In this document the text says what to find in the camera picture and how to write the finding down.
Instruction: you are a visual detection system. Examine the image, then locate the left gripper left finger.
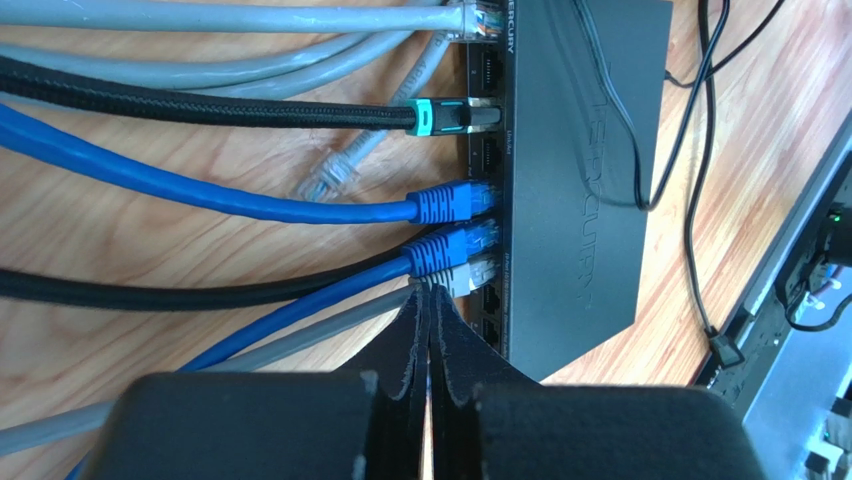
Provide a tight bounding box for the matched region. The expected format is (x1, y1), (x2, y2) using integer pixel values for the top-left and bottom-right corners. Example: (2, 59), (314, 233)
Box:
(79, 288), (429, 479)

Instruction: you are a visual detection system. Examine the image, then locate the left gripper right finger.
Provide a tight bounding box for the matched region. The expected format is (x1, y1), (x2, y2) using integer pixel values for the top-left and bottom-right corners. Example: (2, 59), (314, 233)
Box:
(429, 287), (765, 479)

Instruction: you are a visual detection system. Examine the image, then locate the blue ethernet cable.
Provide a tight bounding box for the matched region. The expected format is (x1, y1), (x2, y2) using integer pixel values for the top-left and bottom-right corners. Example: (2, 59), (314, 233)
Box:
(0, 103), (502, 226)
(63, 218), (502, 480)

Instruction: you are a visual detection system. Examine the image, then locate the black braided ethernet cable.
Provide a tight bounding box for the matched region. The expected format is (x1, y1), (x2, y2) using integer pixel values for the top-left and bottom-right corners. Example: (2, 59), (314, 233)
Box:
(0, 54), (502, 313)

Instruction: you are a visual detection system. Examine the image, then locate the black network switch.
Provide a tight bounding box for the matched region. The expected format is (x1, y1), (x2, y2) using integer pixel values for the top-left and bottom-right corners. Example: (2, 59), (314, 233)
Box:
(466, 1), (673, 380)

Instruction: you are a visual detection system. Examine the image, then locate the thin black power cord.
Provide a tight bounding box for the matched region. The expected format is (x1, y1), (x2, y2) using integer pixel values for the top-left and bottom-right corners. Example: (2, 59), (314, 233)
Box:
(575, 0), (790, 369)

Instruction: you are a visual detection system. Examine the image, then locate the aluminium frame rail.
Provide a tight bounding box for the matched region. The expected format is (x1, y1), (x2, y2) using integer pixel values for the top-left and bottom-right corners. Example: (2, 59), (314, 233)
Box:
(742, 308), (851, 479)

